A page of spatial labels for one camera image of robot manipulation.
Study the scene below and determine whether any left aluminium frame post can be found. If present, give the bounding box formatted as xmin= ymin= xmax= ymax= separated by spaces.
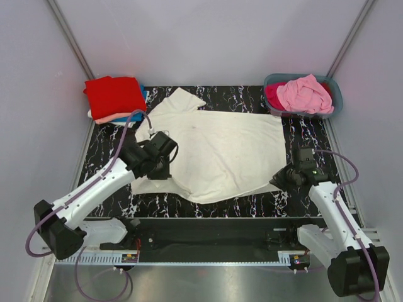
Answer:
xmin=45 ymin=0 xmax=95 ymax=80

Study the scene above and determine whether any blue plastic laundry basket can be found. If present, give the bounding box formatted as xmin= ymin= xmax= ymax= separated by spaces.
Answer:
xmin=263 ymin=73 xmax=343 ymax=120

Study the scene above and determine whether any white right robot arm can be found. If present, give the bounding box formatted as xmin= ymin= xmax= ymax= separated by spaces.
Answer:
xmin=270 ymin=164 xmax=390 ymax=298

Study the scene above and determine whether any white slotted cable duct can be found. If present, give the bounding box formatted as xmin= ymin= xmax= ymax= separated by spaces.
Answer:
xmin=55 ymin=252 xmax=290 ymax=267

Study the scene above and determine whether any red folded shirt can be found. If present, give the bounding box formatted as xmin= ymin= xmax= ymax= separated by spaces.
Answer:
xmin=83 ymin=76 xmax=147 ymax=120

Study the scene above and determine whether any aluminium frame post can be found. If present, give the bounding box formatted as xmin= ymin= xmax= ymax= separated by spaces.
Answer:
xmin=45 ymin=0 xmax=95 ymax=80
xmin=326 ymin=0 xmax=378 ymax=78

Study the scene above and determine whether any pink crumpled shirt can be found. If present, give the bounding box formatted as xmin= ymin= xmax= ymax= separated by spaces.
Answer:
xmin=276 ymin=74 xmax=334 ymax=115

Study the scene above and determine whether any cream white t shirt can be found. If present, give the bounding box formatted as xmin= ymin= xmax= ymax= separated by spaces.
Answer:
xmin=131 ymin=88 xmax=287 ymax=204

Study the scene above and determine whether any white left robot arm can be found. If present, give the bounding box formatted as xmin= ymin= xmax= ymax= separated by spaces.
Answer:
xmin=34 ymin=138 xmax=178 ymax=260

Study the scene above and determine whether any right aluminium frame post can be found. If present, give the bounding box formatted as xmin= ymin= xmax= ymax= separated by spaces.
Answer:
xmin=326 ymin=0 xmax=378 ymax=78

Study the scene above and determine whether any magenta crumpled shirt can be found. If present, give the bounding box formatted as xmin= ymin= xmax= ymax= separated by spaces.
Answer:
xmin=264 ymin=82 xmax=287 ymax=111

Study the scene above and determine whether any teal folded shirt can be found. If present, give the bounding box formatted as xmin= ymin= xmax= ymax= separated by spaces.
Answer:
xmin=111 ymin=85 xmax=149 ymax=123

